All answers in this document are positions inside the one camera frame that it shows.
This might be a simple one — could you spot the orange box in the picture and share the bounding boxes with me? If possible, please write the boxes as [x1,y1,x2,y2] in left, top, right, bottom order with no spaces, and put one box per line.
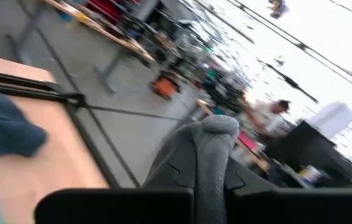
[151,76,181,100]

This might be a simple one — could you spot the grey cap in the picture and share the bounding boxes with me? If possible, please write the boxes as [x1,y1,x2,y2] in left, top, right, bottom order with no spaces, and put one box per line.
[150,114,240,224]

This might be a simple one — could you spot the dark blue denim cap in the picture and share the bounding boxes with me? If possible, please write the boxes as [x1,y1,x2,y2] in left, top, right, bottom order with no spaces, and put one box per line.
[0,91,49,161]

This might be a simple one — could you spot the person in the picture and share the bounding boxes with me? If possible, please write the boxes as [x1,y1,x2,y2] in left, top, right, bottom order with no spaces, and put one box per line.
[243,99,292,139]

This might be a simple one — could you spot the white box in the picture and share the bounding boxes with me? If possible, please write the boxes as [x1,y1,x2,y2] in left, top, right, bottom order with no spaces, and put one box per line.
[308,101,352,140]

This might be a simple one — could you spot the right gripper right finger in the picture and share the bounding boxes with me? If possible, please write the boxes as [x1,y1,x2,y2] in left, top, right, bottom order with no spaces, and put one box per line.
[224,157,352,224]

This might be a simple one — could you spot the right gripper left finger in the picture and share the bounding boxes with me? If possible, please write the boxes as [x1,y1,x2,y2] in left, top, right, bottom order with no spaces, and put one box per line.
[34,133,197,224]

